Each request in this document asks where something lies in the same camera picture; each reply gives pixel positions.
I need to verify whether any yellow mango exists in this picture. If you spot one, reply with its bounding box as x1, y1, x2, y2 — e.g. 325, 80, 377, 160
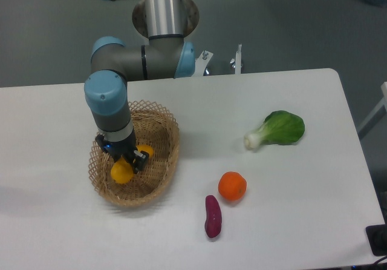
110, 144, 154, 184

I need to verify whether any black device at table edge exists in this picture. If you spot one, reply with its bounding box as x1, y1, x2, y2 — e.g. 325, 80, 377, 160
365, 224, 386, 256

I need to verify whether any green bok choy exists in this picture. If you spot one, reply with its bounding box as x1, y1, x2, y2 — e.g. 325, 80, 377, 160
244, 110, 305, 150

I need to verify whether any orange fruit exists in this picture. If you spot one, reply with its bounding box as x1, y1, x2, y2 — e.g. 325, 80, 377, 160
218, 171, 247, 202

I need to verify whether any woven wicker basket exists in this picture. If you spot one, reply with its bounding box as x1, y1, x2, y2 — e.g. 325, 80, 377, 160
88, 100, 180, 208

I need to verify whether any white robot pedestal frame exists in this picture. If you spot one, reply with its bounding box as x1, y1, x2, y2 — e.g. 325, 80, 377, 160
192, 43, 244, 77

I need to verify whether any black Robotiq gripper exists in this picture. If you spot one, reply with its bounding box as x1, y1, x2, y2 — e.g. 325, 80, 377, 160
95, 133, 150, 174

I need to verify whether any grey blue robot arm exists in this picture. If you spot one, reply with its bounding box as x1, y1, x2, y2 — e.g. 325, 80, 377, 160
84, 0, 195, 173

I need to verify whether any white frame at right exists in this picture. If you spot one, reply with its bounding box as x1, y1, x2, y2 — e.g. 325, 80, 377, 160
357, 82, 386, 140

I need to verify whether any purple sweet potato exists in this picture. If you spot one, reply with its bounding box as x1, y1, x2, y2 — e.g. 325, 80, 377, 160
204, 195, 222, 239

